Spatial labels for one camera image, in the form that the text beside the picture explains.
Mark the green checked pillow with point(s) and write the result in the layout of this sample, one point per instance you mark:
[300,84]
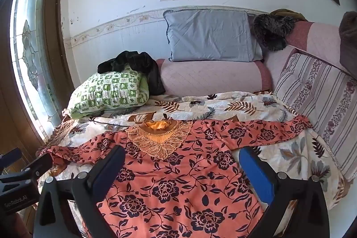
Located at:
[108,93]

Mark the pink sofa back cushion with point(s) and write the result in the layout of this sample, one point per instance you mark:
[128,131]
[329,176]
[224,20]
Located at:
[209,76]

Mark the orange floral blouse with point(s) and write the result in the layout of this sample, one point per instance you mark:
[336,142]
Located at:
[181,185]

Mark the striped floral cushion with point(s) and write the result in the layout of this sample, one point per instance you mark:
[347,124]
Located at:
[320,98]

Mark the brown cloth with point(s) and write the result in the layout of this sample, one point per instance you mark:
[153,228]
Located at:
[350,40]

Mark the leaf print blanket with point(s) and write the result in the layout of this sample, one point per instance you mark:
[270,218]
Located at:
[212,107]

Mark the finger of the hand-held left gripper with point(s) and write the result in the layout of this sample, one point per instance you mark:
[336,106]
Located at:
[11,157]
[40,164]

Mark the dark furry cloth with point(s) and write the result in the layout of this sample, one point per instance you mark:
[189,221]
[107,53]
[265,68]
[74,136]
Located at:
[273,31]

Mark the stained glass door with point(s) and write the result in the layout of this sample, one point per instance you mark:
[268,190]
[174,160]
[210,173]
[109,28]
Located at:
[30,59]

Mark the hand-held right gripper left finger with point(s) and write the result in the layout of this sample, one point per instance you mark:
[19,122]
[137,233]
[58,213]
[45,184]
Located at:
[107,171]

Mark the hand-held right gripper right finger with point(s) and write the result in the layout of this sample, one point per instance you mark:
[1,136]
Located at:
[256,171]

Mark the olive cloth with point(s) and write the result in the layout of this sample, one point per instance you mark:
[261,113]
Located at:
[287,13]

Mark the grey pillow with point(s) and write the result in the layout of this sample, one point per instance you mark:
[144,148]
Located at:
[212,34]

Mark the black garment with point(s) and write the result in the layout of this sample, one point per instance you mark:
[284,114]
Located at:
[131,59]

